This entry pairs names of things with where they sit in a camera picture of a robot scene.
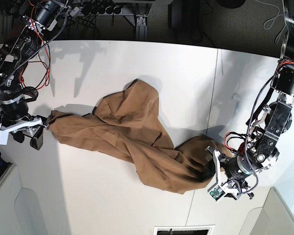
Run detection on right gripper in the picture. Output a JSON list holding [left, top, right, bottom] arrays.
[[0, 96, 46, 150]]

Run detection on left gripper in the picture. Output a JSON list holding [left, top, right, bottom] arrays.
[[201, 146, 260, 198]]

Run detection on brown t-shirt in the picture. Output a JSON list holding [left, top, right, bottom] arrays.
[[49, 80, 229, 194]]

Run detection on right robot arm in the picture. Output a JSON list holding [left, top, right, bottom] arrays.
[[0, 0, 71, 150]]

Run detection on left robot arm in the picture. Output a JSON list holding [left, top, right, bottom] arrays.
[[206, 0, 294, 202]]

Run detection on white framed floor vent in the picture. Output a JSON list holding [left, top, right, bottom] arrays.
[[153, 225, 215, 235]]

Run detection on left grey chair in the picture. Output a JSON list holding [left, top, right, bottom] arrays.
[[0, 164, 48, 235]]

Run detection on grey chair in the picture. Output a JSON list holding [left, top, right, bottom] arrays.
[[0, 164, 48, 235], [239, 188, 294, 235]]

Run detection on right grey chair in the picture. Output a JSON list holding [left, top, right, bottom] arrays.
[[239, 188, 294, 235]]

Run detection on black power strip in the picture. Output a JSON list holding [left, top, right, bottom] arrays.
[[81, 5, 123, 16]]

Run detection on black power adapter box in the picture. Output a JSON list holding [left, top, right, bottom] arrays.
[[168, 0, 183, 29]]

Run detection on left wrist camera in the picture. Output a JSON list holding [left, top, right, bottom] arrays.
[[206, 146, 242, 202]]

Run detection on aluminium table frame post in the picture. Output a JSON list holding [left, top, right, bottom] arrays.
[[135, 15, 147, 41]]

